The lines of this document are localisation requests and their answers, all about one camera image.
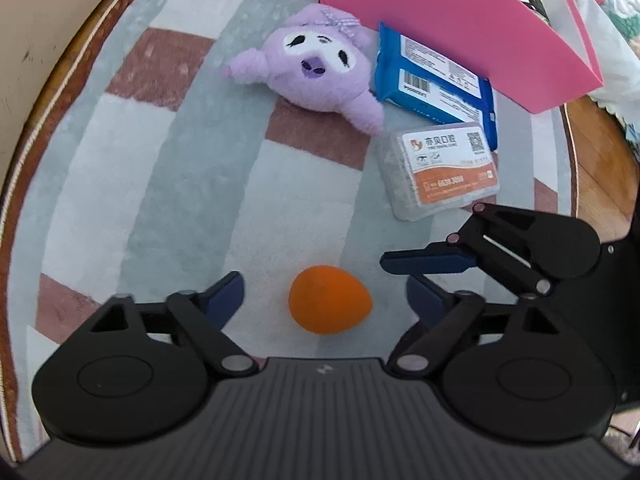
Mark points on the clear floss pick box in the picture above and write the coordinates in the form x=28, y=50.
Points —
x=440, y=175

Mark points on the blue wet wipes packet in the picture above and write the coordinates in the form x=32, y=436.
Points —
x=430, y=90

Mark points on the purple plush toy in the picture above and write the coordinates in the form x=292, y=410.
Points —
x=310, y=75

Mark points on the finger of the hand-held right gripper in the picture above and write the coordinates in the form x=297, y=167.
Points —
x=425, y=261

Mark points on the orange makeup sponge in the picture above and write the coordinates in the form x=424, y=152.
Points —
x=327, y=300

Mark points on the pink cardboard box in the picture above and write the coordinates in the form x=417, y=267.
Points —
x=450, y=10

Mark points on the checkered oval rug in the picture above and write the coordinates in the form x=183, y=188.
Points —
x=150, y=185

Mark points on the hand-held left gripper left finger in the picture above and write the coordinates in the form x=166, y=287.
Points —
x=226, y=292

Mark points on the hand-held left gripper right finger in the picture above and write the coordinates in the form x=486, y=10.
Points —
x=425, y=296

